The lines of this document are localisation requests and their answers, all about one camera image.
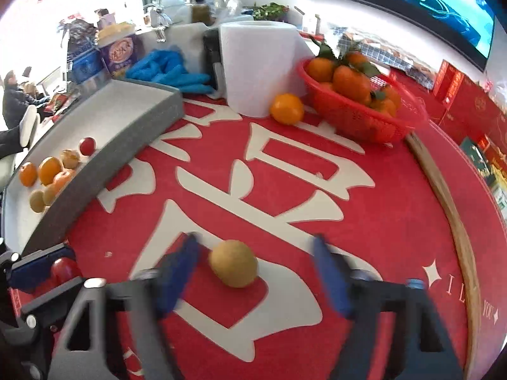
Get large orange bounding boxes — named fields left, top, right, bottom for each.
left=270, top=93, right=305, bottom=124

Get blue carton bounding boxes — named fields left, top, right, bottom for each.
left=69, top=49, right=107, bottom=86

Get red printed round mat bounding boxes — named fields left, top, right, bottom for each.
left=8, top=67, right=507, bottom=380

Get red plastic basket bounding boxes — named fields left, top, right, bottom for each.
left=296, top=56, right=429, bottom=144

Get green potted plant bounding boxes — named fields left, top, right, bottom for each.
left=251, top=2, right=290, bottom=22

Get long wooden stick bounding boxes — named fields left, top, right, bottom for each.
left=406, top=130, right=482, bottom=380

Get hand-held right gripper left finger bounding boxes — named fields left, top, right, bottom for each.
left=49, top=231, right=202, bottom=380

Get red gift box with handle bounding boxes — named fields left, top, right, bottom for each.
left=477, top=135, right=507, bottom=183

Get white paper towel roll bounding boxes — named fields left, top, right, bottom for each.
left=220, top=22, right=315, bottom=118

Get grey tray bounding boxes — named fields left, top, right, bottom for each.
left=0, top=79, right=186, bottom=258

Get pile of leafy tangerines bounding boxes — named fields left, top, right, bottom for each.
left=305, top=37, right=402, bottom=117

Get small tangerine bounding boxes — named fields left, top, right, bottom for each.
left=52, top=169, right=76, bottom=194

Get blue gloves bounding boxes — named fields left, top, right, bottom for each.
left=125, top=49, right=212, bottom=96

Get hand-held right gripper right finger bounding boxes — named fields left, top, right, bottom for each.
left=313, top=234, right=466, bottom=380

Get silver tap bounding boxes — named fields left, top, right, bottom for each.
left=143, top=0, right=175, bottom=42

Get purple labelled tub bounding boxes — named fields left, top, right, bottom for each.
left=97, top=24, right=145, bottom=80

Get checked blanket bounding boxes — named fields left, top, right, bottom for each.
left=329, top=28, right=440, bottom=88

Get brown jar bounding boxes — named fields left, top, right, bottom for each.
left=190, top=2, right=212, bottom=26

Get wall television screen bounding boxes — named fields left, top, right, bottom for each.
left=280, top=0, right=497, bottom=73

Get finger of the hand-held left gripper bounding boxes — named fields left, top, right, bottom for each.
left=8, top=243, right=76, bottom=290
left=21, top=277, right=86, bottom=325

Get green gift bag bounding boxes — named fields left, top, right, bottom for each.
left=459, top=136, right=490, bottom=179

